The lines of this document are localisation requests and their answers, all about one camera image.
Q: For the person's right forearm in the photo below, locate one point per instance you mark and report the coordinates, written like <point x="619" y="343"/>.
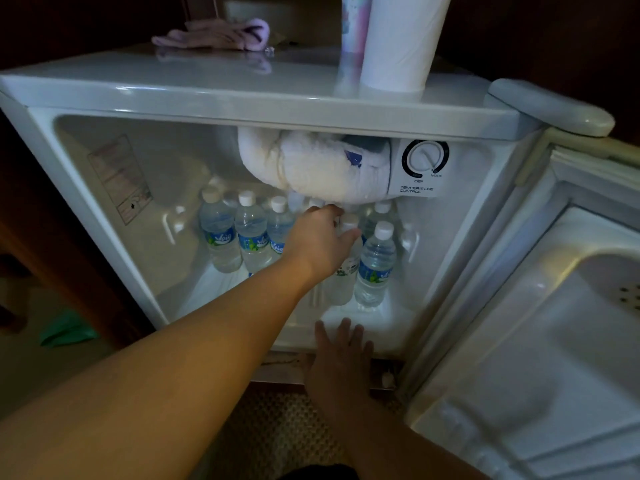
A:
<point x="390" y="444"/>

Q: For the group of bottles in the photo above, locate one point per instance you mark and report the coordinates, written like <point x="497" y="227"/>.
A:
<point x="217" y="234"/>

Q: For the temperature control dial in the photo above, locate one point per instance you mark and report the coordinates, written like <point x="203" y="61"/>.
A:
<point x="425" y="157"/>

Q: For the person's right hand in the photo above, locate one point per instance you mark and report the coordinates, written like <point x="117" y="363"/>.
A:
<point x="340" y="369"/>

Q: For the person's left hand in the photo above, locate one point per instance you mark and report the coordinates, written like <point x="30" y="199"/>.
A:
<point x="320" y="244"/>

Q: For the white paper towel roll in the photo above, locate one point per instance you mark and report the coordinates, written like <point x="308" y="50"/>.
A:
<point x="400" y="44"/>

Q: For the frosted freezer compartment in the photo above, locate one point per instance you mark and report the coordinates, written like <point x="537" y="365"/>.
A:
<point x="310" y="164"/>

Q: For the white mini fridge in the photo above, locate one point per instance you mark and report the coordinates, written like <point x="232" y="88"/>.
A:
<point x="150" y="79"/>

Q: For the warning sticker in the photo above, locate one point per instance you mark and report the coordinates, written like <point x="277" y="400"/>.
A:
<point x="120" y="179"/>

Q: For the person's black trousers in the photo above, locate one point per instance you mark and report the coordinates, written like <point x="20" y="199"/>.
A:
<point x="320" y="473"/>

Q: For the blue label water bottle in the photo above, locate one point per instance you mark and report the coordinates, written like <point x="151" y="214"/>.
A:
<point x="342" y="284"/>

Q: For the pink cloth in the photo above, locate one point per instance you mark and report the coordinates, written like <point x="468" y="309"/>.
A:
<point x="215" y="37"/>

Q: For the person's left forearm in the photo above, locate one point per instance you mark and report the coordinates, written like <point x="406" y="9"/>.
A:
<point x="150" y="384"/>

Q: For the green plastic bag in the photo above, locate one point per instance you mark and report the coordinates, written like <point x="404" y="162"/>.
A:
<point x="65" y="334"/>

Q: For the stack of pastel paper cups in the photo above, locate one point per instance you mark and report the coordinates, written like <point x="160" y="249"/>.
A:
<point x="355" y="19"/>

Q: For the small clear plastic wrapper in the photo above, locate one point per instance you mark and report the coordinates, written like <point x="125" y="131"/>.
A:
<point x="270" y="50"/>

